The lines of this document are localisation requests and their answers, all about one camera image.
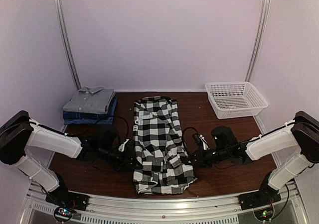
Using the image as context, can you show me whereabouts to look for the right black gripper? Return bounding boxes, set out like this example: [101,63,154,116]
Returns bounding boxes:
[184,146,230,168]

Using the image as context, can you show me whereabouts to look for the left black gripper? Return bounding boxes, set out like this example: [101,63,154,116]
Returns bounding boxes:
[98,144,143,172]

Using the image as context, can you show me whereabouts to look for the black white checkered shirt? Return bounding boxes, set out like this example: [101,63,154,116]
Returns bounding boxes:
[133,96,197,195]

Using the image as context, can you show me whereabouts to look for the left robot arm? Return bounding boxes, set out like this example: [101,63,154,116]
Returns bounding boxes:
[0,110,138,206]

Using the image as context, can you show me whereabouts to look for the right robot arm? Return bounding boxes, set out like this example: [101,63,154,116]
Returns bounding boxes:
[185,111,319,205]

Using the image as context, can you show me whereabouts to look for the white plastic basket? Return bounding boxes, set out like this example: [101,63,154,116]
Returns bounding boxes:
[205,82,268,119]

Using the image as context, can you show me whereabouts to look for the right circuit board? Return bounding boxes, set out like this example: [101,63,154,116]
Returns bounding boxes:
[254,208,274,222]

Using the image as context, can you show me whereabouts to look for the circuit board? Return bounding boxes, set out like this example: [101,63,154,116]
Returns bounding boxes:
[53,207,75,222]
[254,208,274,222]

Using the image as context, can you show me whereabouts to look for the folded grey shirt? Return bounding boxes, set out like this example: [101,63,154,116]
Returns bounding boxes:
[63,87,115,114]

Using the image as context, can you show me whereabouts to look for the folded blue plaid shirt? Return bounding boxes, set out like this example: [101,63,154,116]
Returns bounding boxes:
[63,97,118,125]

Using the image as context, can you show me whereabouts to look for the left circuit board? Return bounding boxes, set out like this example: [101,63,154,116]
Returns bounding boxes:
[53,207,75,222]

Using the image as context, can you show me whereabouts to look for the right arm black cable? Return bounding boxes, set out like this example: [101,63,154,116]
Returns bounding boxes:
[181,126,300,155]

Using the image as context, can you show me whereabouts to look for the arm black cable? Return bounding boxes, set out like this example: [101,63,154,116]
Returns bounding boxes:
[181,126,300,155]
[64,115,132,147]

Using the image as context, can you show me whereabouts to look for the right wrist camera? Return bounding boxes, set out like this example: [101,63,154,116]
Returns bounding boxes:
[193,125,237,151]

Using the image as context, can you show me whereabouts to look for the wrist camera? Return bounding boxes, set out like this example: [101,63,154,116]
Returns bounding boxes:
[193,125,237,151]
[92,126,119,147]

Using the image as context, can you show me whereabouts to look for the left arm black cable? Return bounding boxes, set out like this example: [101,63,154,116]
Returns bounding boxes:
[64,115,132,147]

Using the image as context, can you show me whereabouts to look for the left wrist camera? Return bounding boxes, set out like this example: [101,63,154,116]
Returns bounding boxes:
[92,126,119,147]

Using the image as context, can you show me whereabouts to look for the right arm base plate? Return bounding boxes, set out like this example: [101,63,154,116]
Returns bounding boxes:
[238,190,281,210]

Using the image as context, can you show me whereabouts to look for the aluminium front rail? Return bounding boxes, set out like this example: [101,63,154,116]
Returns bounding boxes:
[17,181,310,224]

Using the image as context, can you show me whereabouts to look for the right aluminium frame post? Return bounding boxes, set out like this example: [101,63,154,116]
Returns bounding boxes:
[245,0,271,82]

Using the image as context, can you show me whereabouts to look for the aluminium frame post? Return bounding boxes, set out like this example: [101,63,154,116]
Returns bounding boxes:
[245,0,271,82]
[54,0,81,90]

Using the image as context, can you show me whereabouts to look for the left aluminium frame post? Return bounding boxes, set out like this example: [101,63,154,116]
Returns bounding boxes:
[54,0,81,90]

